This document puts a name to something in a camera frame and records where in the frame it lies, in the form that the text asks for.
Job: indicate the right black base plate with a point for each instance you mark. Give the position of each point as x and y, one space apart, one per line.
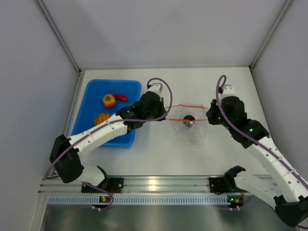
220 185

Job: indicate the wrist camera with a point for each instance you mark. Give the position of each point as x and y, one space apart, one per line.
225 91
156 88

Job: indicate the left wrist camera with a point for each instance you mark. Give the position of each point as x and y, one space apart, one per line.
156 88

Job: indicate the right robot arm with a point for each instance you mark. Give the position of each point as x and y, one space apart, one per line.
289 198

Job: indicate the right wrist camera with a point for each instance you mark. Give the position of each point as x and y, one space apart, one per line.
225 91

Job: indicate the blue plastic bin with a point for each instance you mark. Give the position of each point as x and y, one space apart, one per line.
92 102

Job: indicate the fake orange peach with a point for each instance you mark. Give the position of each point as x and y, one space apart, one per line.
109 101

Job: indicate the fake pineapple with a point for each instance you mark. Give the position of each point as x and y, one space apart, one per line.
101 118

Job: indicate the slotted cable duct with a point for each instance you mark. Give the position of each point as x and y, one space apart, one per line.
140 200

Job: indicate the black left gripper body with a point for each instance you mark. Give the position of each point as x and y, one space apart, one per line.
157 112

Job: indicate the fake dark eggplant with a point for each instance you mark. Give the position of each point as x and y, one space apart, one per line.
188 120

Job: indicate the aluminium mounting rail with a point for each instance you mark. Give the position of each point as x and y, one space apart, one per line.
137 185

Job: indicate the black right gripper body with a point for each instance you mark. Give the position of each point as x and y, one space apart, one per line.
216 116

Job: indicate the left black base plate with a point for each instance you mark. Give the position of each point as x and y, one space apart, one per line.
114 185

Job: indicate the clear zip top bag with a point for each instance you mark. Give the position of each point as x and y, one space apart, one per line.
194 135

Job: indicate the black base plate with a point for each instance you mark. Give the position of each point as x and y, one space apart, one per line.
114 185
220 185

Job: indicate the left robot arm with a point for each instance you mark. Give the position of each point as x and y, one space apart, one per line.
66 153

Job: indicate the fake red chili pepper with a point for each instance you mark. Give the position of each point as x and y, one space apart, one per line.
121 98

